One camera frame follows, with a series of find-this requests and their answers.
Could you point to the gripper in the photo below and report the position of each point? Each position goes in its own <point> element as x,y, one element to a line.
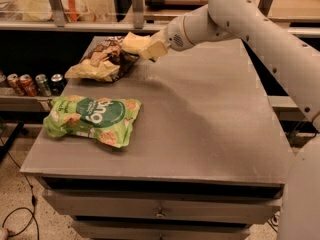
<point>174,34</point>

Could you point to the yellow sponge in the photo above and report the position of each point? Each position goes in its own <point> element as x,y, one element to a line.
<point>133,43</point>

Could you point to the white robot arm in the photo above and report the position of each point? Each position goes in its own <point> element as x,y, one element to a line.
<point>296,67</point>

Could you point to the brown chip bag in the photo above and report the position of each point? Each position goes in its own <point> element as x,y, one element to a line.
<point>106,62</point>

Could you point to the green chip bag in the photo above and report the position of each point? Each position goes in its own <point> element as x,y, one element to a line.
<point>109,121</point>

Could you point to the orange white bag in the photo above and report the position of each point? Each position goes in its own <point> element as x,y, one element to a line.
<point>76,10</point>

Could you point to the dark blue soda can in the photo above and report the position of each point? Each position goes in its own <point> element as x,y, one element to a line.
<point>58,83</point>

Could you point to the grey drawer cabinet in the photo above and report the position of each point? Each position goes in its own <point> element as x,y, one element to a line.
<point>207,157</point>

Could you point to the silver green soda can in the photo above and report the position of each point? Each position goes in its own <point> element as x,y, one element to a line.
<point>43,85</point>

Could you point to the orange soda can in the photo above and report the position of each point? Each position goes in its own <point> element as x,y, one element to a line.
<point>28,85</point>

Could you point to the red soda can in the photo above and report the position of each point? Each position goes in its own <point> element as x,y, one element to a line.
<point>13,81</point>

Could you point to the upper grey drawer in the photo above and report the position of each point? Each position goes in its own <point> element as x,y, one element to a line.
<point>161,206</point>

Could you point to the grey drawer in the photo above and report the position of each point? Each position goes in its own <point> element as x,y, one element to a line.
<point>112,230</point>
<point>161,206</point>

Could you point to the lower grey drawer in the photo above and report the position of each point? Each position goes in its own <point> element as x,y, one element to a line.
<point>112,230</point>

